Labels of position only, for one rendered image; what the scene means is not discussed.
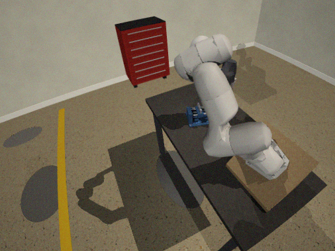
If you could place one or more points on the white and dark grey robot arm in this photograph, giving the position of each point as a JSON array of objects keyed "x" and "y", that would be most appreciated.
[{"x": 214, "y": 88}]

